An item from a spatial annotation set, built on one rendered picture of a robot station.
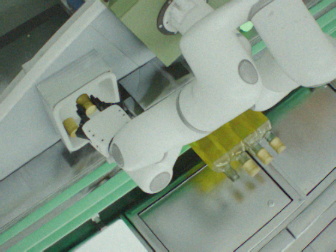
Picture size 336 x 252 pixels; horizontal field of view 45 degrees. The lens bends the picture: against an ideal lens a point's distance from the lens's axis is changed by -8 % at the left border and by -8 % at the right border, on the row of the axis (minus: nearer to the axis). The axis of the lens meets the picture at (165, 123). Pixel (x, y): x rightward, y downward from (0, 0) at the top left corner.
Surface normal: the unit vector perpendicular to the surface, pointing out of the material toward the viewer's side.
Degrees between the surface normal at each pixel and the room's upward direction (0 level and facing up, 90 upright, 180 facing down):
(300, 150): 91
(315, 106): 90
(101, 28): 0
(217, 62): 76
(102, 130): 105
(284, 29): 81
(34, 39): 90
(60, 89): 90
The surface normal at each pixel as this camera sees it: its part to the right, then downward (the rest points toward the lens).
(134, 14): 0.61, 0.70
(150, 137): -0.36, 0.13
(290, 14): -0.05, -0.10
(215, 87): -0.63, 0.28
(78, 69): 0.00, -0.50
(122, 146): -0.82, 0.18
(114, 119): -0.12, -0.71
